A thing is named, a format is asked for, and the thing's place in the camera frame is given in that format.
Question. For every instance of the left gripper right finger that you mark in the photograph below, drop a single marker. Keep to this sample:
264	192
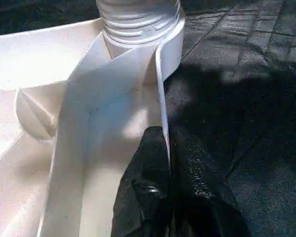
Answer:
202	197

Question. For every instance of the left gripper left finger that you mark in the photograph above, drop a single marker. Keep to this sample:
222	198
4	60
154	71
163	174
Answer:
143	192

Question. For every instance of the white plastic table top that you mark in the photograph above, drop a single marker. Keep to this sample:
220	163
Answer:
64	111

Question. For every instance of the white plastic table leg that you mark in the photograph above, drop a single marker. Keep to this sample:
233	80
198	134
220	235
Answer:
138	19

